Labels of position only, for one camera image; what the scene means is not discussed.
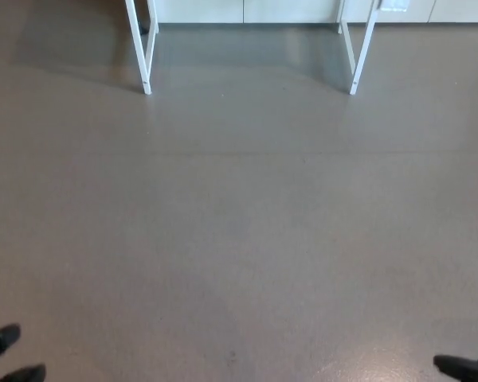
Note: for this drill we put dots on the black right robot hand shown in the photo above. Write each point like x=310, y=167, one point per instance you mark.
x=470, y=370

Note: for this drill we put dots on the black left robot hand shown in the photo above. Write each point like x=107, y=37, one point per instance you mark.
x=4, y=336

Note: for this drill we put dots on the white table with metal legs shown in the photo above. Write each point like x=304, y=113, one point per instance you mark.
x=145, y=59

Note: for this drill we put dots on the white cabinet row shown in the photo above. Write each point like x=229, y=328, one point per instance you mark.
x=283, y=10

